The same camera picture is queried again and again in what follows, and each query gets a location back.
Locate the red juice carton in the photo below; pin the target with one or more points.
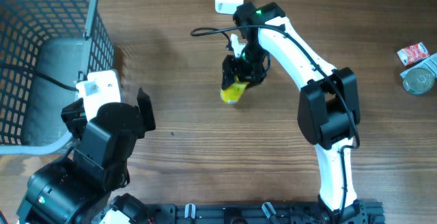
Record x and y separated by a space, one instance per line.
412 54

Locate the grey plastic mesh basket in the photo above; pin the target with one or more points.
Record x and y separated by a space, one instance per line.
47 47

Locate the silver tin can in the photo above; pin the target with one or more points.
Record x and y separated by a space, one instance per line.
418 81

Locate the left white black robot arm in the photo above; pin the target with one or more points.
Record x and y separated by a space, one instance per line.
75 187

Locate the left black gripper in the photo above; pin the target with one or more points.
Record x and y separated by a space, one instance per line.
74 115

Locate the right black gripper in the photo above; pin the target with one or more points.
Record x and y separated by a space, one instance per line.
231 67

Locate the silver foil sachet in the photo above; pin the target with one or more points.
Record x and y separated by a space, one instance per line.
429 64

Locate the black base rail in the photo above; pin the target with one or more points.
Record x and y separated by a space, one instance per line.
294 213

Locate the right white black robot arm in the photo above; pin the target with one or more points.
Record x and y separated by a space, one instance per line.
328 107

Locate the yellow lidded jar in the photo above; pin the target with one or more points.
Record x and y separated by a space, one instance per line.
233 93

